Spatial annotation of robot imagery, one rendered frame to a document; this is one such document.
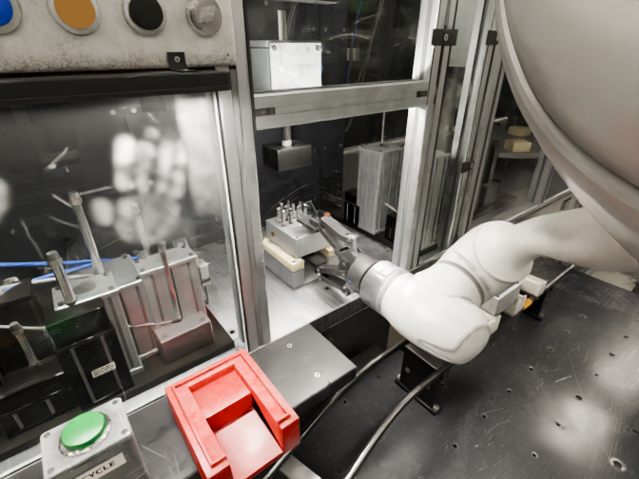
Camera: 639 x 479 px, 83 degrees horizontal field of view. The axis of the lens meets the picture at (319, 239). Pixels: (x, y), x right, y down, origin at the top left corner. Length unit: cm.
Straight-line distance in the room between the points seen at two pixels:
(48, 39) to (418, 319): 54
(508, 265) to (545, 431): 45
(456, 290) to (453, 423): 39
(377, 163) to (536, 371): 65
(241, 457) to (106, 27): 51
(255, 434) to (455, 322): 32
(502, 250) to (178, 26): 52
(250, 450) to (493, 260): 44
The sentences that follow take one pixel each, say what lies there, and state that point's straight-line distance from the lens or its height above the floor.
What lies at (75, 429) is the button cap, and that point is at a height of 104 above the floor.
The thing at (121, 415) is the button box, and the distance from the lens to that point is 50.
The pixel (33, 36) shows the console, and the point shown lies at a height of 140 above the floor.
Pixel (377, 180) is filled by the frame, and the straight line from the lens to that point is 96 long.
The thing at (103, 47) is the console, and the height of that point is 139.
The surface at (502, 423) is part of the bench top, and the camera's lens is 95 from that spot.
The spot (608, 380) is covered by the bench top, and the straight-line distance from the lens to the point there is 116.
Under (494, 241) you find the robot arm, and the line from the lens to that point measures 62.
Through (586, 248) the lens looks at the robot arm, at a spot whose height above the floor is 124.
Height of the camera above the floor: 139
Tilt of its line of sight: 28 degrees down
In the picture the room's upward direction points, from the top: straight up
